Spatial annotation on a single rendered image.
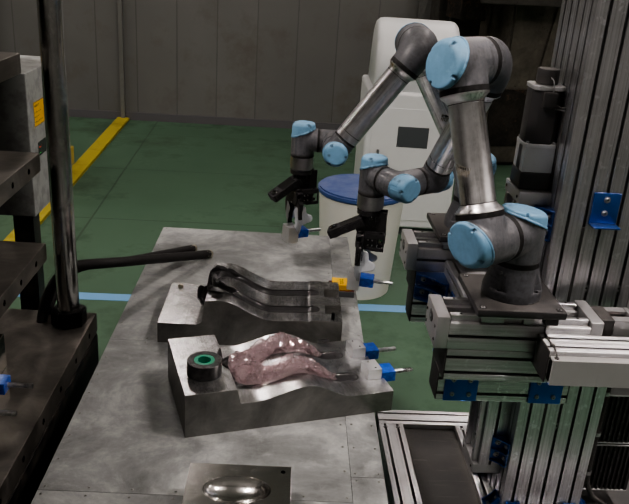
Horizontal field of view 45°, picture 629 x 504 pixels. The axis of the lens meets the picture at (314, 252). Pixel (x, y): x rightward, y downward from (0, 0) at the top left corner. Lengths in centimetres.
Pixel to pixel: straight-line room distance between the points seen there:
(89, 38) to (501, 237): 677
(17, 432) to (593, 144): 155
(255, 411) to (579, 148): 105
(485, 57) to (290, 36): 622
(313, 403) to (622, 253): 95
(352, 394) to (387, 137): 340
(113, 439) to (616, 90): 146
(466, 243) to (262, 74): 637
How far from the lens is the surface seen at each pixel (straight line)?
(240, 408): 177
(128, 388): 196
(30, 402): 197
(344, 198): 406
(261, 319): 209
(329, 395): 182
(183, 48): 808
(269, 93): 809
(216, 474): 156
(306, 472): 169
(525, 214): 190
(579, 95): 206
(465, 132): 182
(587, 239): 218
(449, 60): 181
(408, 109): 506
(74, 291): 225
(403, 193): 202
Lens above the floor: 184
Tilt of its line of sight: 22 degrees down
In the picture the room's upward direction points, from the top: 4 degrees clockwise
